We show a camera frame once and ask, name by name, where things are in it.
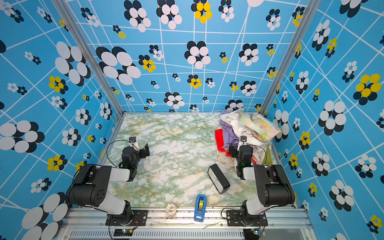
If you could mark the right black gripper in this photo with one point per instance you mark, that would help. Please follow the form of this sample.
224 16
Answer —
233 151

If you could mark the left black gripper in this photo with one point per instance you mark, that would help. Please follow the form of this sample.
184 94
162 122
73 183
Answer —
142 151

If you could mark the purple cloth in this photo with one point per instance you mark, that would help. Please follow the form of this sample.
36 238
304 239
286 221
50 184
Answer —
229 137

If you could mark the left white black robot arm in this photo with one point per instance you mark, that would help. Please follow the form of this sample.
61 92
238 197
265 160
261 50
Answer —
89 188

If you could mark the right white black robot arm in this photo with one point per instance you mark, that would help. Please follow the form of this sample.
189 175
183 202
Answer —
273 190

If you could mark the green cloth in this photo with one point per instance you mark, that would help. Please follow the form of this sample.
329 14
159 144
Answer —
268 157

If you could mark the pastel floral cloth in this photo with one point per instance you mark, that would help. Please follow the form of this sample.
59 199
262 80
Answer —
256 125

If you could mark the red cloth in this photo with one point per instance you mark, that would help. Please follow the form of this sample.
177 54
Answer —
219 140

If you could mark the white cream cloth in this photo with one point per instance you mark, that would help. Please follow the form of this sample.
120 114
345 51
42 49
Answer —
258 146

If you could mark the black alarm clock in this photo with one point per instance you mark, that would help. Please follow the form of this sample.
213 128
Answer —
218 178

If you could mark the blue tape dispenser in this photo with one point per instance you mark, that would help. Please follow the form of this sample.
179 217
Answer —
200 208

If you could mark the clear tape roll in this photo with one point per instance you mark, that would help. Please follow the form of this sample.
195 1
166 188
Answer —
171 210

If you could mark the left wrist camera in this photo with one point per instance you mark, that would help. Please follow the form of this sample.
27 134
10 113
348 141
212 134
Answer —
132 140

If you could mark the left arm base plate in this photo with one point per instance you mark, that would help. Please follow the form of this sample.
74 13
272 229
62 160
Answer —
134 218

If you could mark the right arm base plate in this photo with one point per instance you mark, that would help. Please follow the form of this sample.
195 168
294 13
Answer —
237 218

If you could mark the aluminium front rail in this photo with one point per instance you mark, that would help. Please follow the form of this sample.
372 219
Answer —
285 223

